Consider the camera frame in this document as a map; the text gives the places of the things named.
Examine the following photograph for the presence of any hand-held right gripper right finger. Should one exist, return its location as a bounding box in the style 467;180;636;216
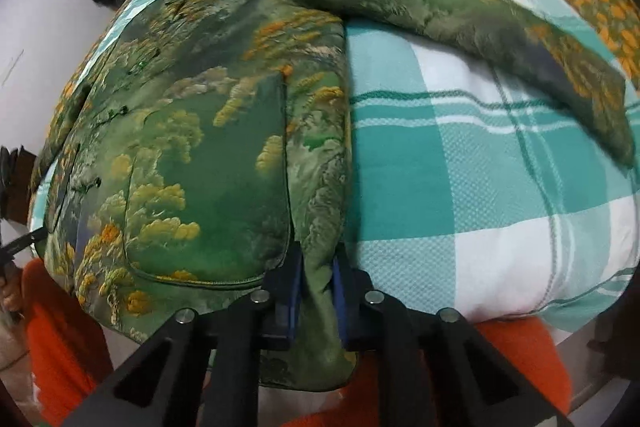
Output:
332;252;576;427

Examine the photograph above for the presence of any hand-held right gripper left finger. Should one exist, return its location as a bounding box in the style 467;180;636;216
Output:
62;247;304;427

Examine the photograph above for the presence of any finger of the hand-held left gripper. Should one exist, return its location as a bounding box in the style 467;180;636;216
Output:
0;229;47;265

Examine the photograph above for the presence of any green landscape print jacket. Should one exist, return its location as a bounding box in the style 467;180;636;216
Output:
30;0;638;393

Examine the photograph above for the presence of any person's left hand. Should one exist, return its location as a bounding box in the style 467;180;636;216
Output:
0;267;25;323

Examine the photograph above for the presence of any orange fleece garment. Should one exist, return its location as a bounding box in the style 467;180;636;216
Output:
22;257;573;427

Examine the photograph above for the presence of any teal white checked blanket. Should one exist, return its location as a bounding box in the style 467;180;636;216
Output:
27;0;640;333

